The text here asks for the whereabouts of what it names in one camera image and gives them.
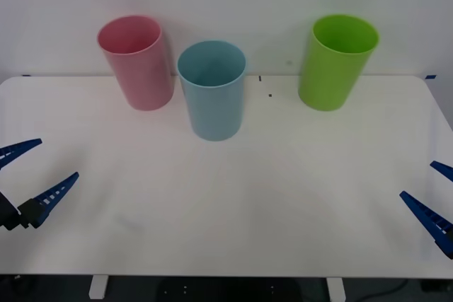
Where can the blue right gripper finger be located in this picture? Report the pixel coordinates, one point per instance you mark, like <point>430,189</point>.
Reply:
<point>444,168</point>
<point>431,220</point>

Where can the pink plastic bin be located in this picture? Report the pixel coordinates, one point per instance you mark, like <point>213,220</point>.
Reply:
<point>145,79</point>

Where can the pale blue plastic bin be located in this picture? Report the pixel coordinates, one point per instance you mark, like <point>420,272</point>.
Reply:
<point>216,111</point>

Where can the green plastic bin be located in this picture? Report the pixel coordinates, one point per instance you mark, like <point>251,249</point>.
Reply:
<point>329,79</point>

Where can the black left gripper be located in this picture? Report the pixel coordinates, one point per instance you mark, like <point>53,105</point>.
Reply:
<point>7,215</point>

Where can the white table leg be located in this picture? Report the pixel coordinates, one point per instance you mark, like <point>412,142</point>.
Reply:
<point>97,288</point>
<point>335,289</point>

